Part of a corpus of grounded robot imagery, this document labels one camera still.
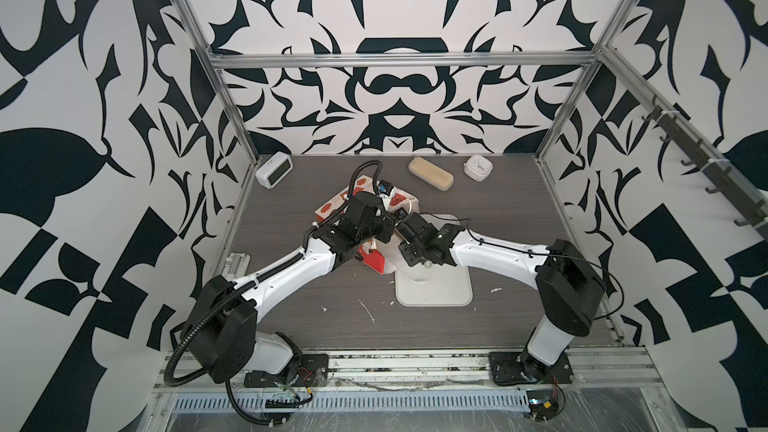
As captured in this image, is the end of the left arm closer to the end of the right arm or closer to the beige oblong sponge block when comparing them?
the end of the right arm

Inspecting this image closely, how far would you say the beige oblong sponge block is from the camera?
1107 mm

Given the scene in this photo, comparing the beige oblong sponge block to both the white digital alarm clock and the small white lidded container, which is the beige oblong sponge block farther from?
the white digital alarm clock

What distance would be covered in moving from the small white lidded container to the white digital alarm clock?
2.21 ft

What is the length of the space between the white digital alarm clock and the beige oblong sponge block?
1.54 feet

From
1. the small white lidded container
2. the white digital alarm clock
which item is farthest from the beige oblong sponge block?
the white digital alarm clock

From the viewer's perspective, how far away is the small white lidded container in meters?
1.14

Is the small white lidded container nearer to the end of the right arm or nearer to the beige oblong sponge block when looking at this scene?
the beige oblong sponge block

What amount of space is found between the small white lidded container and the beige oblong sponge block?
0.08 m

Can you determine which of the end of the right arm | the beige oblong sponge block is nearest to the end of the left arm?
the end of the right arm

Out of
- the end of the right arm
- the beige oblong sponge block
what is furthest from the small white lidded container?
the end of the right arm

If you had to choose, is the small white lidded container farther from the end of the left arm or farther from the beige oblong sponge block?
the end of the left arm

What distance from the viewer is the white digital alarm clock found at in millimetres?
1077

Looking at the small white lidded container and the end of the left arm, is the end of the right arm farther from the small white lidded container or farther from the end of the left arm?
the small white lidded container

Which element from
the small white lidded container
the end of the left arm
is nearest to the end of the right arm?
the end of the left arm
